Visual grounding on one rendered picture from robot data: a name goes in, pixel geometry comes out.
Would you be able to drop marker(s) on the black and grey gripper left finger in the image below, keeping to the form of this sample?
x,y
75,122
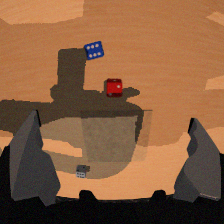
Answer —
x,y
28,179

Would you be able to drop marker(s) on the red die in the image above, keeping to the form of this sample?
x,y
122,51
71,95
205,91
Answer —
x,y
114,88

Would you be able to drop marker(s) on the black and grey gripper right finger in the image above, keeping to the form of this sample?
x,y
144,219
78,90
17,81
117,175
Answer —
x,y
201,179

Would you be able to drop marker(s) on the grey die with black pips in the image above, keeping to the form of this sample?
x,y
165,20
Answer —
x,y
80,171

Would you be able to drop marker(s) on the dark blue die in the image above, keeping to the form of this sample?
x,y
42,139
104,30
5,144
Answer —
x,y
94,50

